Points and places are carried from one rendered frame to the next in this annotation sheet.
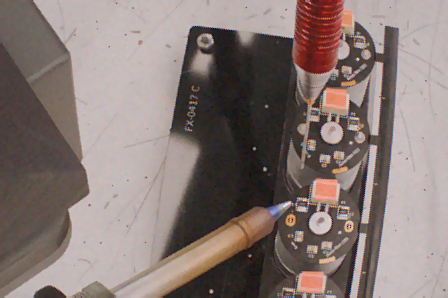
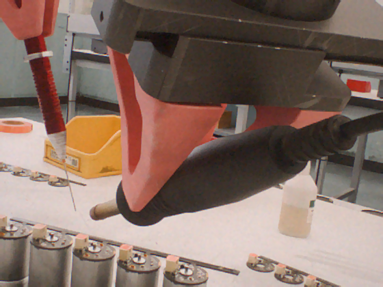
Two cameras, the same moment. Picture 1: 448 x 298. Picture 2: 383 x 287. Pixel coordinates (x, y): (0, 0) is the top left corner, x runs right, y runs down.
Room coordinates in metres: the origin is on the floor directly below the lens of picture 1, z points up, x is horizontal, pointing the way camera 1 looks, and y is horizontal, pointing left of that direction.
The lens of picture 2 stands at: (-0.02, 0.27, 0.94)
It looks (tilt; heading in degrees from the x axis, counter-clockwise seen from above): 11 degrees down; 275
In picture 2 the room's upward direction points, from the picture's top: 7 degrees clockwise
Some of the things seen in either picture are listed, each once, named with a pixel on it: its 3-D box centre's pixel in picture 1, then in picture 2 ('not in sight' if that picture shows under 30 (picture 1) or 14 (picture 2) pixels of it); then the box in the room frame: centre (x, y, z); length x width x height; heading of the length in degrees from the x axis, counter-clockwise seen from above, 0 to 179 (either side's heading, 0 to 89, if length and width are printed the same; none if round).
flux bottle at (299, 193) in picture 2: not in sight; (301, 186); (-0.09, -0.30, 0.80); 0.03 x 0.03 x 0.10
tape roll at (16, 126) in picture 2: not in sight; (13, 126); (0.36, -0.61, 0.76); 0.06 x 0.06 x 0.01
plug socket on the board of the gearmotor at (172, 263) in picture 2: not in sight; (173, 264); (0.01, -0.02, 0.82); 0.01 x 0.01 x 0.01; 79
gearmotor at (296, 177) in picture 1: (325, 156); (48, 278); (0.09, -0.03, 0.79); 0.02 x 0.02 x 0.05
